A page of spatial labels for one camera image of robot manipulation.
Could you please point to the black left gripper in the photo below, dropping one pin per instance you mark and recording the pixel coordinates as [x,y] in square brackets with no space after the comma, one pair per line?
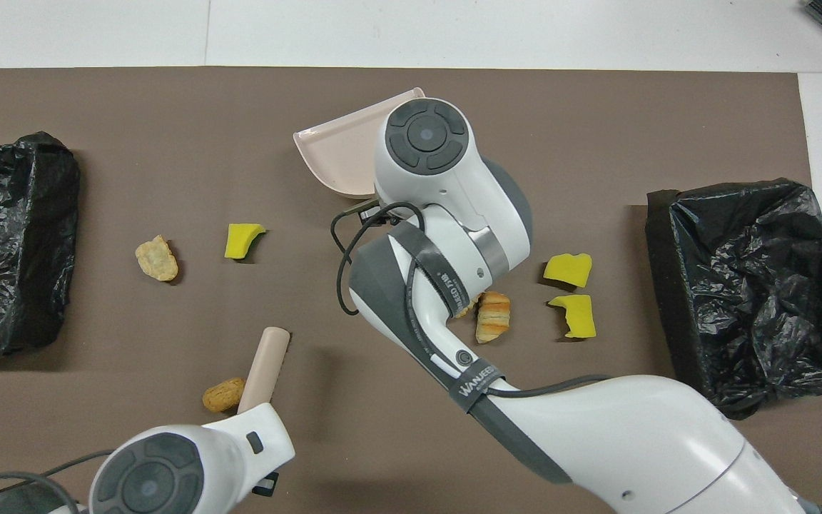
[266,485]

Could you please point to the brown table mat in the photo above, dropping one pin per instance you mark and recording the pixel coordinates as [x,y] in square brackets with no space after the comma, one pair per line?
[168,143]

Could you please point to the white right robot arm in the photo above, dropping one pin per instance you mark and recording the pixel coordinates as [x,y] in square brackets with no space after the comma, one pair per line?
[632,442]

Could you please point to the yellow sponge piece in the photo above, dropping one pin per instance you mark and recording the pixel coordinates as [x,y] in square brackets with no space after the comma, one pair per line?
[576,315]
[569,270]
[241,241]

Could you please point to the pale bread chunk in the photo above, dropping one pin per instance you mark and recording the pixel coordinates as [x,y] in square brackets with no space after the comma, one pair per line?
[473,305]

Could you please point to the black bag lined bin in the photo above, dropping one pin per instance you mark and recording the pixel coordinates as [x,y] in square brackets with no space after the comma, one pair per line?
[4,250]
[760,300]

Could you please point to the brown bread roll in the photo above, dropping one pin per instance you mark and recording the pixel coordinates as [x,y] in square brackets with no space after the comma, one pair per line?
[222,395]

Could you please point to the beige plastic dustpan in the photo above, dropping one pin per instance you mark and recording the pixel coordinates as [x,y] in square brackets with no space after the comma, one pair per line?
[343,150]

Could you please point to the striped orange croissant piece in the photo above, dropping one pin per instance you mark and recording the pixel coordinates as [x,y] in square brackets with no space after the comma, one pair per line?
[493,318]

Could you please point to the pale orange pastry piece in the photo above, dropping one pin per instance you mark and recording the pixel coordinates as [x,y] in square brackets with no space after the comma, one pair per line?
[156,259]

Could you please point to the beige hand brush black bristles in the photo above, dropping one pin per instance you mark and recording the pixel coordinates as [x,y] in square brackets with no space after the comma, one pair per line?
[265,371]

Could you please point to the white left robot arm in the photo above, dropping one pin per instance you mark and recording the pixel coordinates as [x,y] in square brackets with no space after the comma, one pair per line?
[190,464]

